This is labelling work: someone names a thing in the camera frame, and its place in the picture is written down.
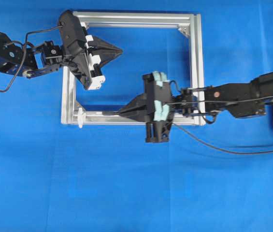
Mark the silver aluminium extrusion frame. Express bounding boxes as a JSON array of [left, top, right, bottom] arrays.
[[61, 11, 204, 125]]

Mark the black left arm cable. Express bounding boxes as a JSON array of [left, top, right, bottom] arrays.
[[0, 25, 63, 93]]

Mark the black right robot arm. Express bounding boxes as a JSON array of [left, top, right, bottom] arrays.
[[115, 72, 273, 143]]

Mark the black wire with plug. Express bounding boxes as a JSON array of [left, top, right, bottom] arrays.
[[102, 111, 273, 155]]

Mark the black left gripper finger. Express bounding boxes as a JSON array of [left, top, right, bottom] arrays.
[[88, 36, 122, 52], [98, 49, 123, 68]]

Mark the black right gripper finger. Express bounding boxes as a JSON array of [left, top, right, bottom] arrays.
[[119, 111, 148, 123], [117, 93, 148, 115]]

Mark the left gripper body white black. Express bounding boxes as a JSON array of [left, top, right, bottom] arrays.
[[58, 10, 105, 90]]

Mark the white zip tie loop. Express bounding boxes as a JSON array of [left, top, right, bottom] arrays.
[[77, 107, 86, 128]]

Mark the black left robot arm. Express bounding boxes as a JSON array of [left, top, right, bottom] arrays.
[[0, 10, 123, 90]]

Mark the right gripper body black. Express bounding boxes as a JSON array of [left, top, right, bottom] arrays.
[[143, 71, 174, 130]]

